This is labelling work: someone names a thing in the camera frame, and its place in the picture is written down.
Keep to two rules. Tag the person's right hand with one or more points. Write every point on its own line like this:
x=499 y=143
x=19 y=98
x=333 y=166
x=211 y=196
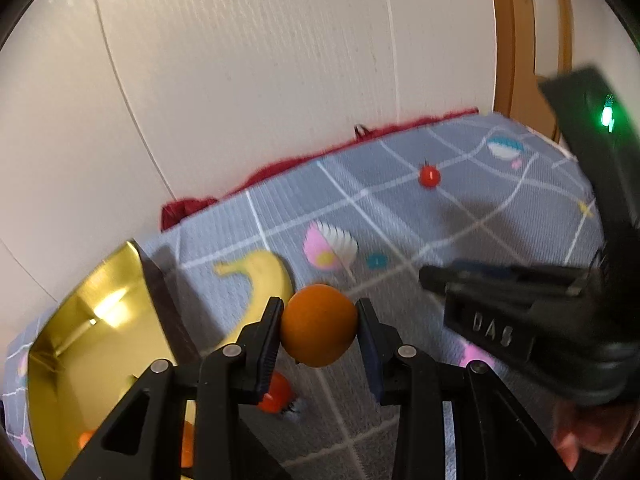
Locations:
x=585 y=430

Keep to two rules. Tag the gold rectangular tin box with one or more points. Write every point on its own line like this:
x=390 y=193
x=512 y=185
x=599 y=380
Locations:
x=75 y=360

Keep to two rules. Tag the wooden door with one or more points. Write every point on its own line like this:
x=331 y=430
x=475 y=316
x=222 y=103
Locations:
x=505 y=35

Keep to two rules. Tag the grey printed tablecloth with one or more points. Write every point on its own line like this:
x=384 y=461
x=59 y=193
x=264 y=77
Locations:
x=450 y=220

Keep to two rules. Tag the dark red cloth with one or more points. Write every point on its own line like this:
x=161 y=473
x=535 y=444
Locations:
x=185 y=207

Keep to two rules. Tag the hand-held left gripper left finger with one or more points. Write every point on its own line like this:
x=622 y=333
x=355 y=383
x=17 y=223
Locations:
x=267 y=355

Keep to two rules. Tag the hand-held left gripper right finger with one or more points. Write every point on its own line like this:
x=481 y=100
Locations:
x=371 y=355

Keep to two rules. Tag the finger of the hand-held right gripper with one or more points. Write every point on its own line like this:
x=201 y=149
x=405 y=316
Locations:
x=500 y=280

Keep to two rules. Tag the red cherry tomato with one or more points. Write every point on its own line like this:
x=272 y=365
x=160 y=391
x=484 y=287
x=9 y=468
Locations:
x=429 y=175
x=277 y=395

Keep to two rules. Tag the strongly curved yellow banana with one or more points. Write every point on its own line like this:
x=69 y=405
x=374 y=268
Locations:
x=265 y=280

